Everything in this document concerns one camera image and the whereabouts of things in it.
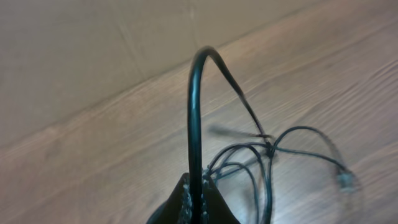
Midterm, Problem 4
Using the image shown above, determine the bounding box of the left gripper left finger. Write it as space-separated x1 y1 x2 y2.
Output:
147 173 192 224

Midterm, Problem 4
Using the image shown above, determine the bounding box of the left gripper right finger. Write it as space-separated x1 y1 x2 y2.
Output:
201 179 239 224

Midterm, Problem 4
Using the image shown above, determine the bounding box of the black USB cable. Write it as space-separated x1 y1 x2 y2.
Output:
186 45 358 224

